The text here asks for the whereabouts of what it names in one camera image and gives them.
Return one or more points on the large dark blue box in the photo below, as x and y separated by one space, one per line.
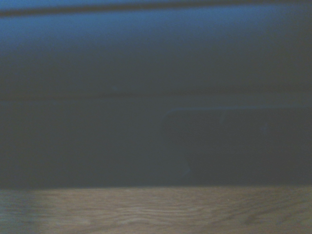
122 97

